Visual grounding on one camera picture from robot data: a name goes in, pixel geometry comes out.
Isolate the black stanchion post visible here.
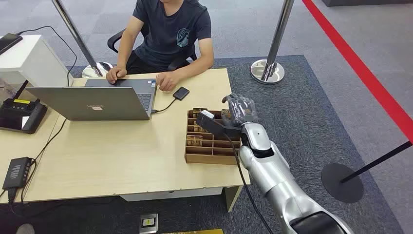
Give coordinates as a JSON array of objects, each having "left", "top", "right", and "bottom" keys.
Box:
[{"left": 320, "top": 140, "right": 413, "bottom": 204}]

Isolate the metal floor socket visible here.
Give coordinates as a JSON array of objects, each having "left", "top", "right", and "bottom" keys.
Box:
[{"left": 139, "top": 213, "right": 159, "bottom": 234}]

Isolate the black office chair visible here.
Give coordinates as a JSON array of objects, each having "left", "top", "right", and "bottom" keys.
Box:
[{"left": 107, "top": 28, "right": 198, "bottom": 72}]

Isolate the black phone cable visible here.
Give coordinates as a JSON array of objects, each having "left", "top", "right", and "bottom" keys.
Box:
[{"left": 16, "top": 25, "right": 78, "bottom": 87}]

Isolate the wooden desk side panel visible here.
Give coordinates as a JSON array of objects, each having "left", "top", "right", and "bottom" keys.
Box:
[{"left": 224, "top": 185, "right": 244, "bottom": 213}]

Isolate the person's left hand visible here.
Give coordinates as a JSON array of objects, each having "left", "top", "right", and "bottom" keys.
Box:
[{"left": 155, "top": 71, "right": 182, "bottom": 92}]

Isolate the black drive cable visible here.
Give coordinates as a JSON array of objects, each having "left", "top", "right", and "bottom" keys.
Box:
[{"left": 150, "top": 98, "right": 177, "bottom": 114}]

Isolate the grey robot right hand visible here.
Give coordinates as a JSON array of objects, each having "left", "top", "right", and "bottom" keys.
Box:
[{"left": 222, "top": 93, "right": 259, "bottom": 128}]

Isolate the dark grey carpet mat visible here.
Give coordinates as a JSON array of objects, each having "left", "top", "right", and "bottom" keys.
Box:
[{"left": 0, "top": 55, "right": 405, "bottom": 234}]

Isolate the grey round object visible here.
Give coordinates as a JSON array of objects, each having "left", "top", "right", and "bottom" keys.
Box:
[{"left": 16, "top": 223, "right": 36, "bottom": 234}]

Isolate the person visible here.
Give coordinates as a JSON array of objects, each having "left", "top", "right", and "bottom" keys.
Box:
[{"left": 106, "top": 0, "right": 215, "bottom": 92}]

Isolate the wooden slotted card holder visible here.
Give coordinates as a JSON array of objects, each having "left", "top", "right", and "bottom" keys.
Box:
[{"left": 184, "top": 107, "right": 242, "bottom": 166}]

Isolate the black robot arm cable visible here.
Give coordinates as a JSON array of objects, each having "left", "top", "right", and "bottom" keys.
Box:
[{"left": 222, "top": 132, "right": 276, "bottom": 234}]

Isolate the red floor tape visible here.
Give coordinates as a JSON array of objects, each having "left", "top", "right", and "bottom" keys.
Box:
[{"left": 301, "top": 0, "right": 413, "bottom": 143}]

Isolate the grey laptop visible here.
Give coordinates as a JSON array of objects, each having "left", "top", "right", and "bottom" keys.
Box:
[{"left": 25, "top": 78, "right": 159, "bottom": 121}]

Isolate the black remote controller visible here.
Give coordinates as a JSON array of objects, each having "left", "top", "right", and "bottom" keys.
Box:
[{"left": 0, "top": 79, "right": 48, "bottom": 135}]

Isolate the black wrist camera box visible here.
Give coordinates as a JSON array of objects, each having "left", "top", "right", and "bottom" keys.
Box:
[{"left": 196, "top": 110, "right": 243, "bottom": 139}]

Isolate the small black external drive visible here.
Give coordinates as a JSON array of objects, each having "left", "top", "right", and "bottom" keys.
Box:
[{"left": 172, "top": 86, "right": 190, "bottom": 101}]

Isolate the white cabinet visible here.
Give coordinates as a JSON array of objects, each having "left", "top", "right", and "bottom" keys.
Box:
[{"left": 0, "top": 34, "right": 75, "bottom": 88}]

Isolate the black hub cable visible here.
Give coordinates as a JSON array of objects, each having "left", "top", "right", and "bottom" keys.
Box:
[{"left": 0, "top": 188, "right": 121, "bottom": 217}]

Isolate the yellow floor strip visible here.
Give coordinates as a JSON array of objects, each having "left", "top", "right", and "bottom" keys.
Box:
[{"left": 160, "top": 228, "right": 225, "bottom": 234}]

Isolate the black usb hub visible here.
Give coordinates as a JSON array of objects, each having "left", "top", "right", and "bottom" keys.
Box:
[{"left": 2, "top": 156, "right": 33, "bottom": 191}]

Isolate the black smartphone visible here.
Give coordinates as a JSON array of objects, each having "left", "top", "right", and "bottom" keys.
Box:
[{"left": 0, "top": 33, "right": 23, "bottom": 56}]

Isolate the person's right hand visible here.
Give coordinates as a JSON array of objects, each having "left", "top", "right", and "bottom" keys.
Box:
[{"left": 106, "top": 66, "right": 128, "bottom": 85}]

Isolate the chrome stanchion post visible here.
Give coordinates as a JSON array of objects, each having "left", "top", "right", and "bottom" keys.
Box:
[
  {"left": 51, "top": 0, "right": 114, "bottom": 79},
  {"left": 250, "top": 0, "right": 295, "bottom": 85}
]

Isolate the black laptop power cable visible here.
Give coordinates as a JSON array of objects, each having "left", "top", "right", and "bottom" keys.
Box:
[{"left": 20, "top": 117, "right": 68, "bottom": 203}]

